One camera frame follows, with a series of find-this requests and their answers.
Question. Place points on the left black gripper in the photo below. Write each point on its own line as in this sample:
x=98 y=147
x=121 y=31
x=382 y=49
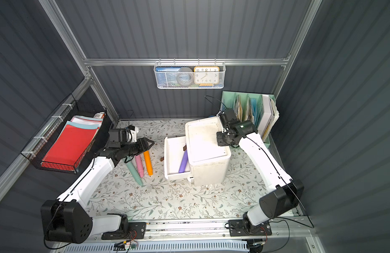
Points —
x=137 y=145

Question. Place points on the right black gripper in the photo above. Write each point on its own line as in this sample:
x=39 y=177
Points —
x=223 y=138

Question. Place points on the orange toy microphone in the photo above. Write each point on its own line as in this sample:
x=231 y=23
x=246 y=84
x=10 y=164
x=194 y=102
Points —
x=148 y=163

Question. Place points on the pink toy microphone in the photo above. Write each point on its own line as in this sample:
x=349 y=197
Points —
x=139 y=164

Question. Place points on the mint green toy microphone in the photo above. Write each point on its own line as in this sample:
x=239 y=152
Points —
x=132 y=169

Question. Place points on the white plastic drawer cabinet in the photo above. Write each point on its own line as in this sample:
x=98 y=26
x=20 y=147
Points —
x=208 y=161

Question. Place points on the purple toy microphone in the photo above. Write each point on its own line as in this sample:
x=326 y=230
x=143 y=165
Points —
x=183 y=163

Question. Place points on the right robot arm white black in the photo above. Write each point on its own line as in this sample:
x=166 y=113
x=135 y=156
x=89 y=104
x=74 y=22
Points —
x=283 y=192

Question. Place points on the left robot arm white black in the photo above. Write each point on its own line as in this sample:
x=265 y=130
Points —
x=65 y=218

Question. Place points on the mint green file organizer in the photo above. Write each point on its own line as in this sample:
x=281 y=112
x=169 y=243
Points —
x=245 y=105

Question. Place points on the yellow alarm clock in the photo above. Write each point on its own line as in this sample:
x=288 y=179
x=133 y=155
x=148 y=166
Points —
x=206 y=75

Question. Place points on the red paper folder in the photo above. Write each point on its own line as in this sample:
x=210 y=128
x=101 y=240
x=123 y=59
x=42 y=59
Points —
x=71 y=143

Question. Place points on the grey tape roll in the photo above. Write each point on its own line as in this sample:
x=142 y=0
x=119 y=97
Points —
x=185 y=76

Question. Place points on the blue box in basket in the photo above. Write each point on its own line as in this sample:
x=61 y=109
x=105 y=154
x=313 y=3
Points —
x=166 y=76

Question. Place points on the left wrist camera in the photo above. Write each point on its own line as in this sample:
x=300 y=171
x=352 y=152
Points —
x=131 y=133

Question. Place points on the black wire side basket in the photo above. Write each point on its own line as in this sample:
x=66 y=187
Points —
x=74 y=111

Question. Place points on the white wire wall basket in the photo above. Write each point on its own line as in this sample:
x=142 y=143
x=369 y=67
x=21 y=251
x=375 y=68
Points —
x=192 y=64

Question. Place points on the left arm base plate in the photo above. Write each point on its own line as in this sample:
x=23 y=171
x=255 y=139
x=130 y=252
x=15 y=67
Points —
x=133 y=230

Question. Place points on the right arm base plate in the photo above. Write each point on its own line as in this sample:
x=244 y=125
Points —
x=241 y=228

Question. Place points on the white vented cable duct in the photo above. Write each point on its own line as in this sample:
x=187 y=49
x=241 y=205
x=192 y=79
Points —
x=184 y=246

